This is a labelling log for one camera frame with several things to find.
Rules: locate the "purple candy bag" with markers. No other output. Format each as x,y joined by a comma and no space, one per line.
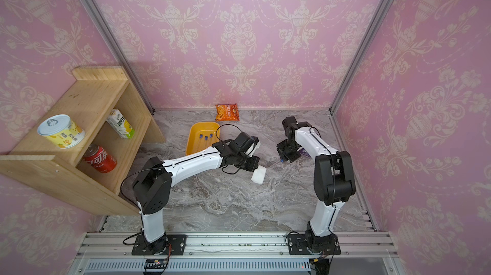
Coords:
304,153

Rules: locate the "aluminium corner post right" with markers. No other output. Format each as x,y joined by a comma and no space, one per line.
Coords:
372,30

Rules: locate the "aluminium corner post left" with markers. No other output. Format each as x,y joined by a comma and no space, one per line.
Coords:
95,13

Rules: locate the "wooden shelf unit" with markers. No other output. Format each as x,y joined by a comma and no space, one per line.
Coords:
63,174

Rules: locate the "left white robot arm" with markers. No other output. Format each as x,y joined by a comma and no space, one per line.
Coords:
152,185

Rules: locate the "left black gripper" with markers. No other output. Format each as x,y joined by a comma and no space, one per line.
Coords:
254,165

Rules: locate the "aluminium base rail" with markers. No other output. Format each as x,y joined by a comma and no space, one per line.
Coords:
238,253

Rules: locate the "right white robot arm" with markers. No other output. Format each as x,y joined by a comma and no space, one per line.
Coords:
333,181

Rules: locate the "yellow tin can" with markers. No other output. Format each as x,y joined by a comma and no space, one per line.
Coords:
62,131

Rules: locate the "aluminium corner post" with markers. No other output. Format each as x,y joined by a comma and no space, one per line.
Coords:
95,13
372,30

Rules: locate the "yellow plastic tray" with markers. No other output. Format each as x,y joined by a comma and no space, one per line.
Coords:
205,128

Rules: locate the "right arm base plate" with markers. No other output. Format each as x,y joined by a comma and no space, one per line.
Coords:
302,244

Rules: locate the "orange snack bag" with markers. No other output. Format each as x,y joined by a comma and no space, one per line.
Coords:
227,112

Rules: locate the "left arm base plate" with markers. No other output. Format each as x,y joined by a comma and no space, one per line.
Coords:
159,245

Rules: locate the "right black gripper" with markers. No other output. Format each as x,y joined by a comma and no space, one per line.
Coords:
280,149

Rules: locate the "green white drink carton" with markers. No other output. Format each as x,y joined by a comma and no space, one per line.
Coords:
120,124

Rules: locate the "red cola can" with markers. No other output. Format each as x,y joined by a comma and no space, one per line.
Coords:
98,158

